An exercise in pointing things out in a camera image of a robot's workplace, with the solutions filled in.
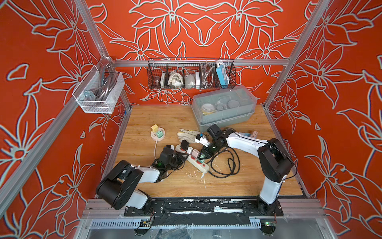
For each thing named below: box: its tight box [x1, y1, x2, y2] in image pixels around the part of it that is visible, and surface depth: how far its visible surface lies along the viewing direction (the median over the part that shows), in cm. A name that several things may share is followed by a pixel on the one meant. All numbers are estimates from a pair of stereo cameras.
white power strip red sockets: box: [175, 144, 210, 174], surface depth 87 cm
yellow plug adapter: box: [150, 123, 159, 133], surface depth 101 cm
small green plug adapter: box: [156, 130, 164, 139], surface depth 97 cm
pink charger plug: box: [191, 148, 200, 159], surface depth 87 cm
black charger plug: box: [180, 139, 190, 151], surface depth 92 cm
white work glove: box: [177, 128, 200, 143], surface depth 103 cm
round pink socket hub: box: [150, 126, 166, 142], surface depth 101 cm
